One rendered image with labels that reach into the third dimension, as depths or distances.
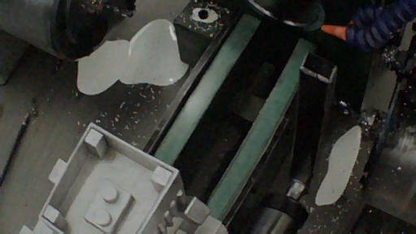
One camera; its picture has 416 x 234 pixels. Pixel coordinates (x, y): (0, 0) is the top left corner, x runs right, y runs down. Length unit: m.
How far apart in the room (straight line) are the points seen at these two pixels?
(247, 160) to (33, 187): 0.36
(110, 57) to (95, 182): 0.47
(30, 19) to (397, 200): 0.53
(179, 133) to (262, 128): 0.10
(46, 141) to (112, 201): 0.44
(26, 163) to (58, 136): 0.08
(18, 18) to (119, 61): 0.30
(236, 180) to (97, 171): 0.24
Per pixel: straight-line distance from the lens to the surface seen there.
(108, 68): 1.06
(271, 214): 0.68
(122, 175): 0.63
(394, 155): 0.64
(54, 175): 0.69
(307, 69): 0.51
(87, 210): 0.61
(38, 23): 0.81
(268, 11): 0.90
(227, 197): 0.82
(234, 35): 0.93
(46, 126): 1.05
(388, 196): 0.68
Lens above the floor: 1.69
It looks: 63 degrees down
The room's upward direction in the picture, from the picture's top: 9 degrees counter-clockwise
